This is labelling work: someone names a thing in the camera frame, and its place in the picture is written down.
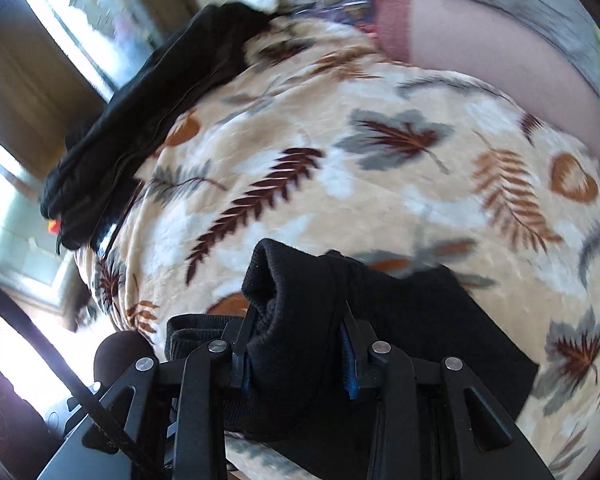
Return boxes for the black pants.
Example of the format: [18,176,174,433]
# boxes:
[165,239,540,453]

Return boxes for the black strap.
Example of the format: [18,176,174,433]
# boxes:
[0,269,158,478]

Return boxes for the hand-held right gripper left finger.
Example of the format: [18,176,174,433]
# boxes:
[36,304,261,480]

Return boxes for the mauve pillow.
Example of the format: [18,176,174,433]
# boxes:
[374,0,600,163]

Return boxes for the window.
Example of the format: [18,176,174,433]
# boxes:
[20,0,181,92]

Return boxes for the leaf print blanket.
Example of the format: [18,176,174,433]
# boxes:
[72,0,600,480]

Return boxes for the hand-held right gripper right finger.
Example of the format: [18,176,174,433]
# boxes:
[338,301,556,480]

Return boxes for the dark round foam ball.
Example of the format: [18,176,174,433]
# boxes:
[93,331,157,387]

